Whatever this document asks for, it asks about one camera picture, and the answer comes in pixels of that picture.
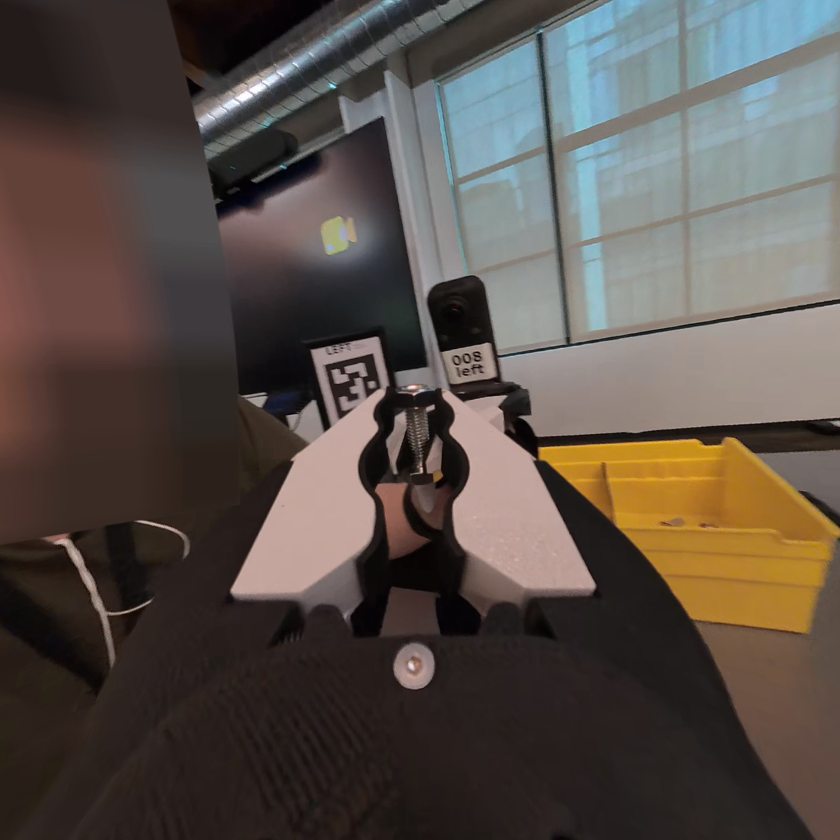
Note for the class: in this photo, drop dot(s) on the framed marker sign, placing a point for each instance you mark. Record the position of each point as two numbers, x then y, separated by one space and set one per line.
348 387

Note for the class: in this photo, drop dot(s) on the black floor device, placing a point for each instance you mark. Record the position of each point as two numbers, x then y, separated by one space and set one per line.
823 426

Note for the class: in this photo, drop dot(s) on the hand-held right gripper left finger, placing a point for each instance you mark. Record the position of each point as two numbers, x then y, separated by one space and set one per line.
308 525

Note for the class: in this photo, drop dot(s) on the black wall screen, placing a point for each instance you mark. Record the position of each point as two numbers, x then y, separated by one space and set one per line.
315 295

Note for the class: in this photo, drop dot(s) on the yellow divided parts bin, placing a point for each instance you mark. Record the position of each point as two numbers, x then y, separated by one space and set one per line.
722 577

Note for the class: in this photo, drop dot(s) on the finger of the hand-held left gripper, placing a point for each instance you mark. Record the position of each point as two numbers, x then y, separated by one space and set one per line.
397 456
493 417

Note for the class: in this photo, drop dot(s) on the silver ventilation duct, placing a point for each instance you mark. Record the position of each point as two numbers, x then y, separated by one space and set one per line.
295 72

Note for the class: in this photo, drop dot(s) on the black video bar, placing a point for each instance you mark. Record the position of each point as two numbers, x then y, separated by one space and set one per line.
253 161

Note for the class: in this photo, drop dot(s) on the large window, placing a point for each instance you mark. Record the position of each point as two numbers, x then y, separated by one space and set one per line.
656 164

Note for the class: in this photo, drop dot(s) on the person's left hand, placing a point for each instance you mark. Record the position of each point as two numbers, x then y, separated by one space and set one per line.
394 525

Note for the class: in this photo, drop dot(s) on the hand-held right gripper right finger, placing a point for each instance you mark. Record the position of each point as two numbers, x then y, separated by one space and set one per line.
518 525

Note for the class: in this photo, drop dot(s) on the steel hex nut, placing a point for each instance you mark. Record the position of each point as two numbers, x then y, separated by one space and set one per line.
417 392

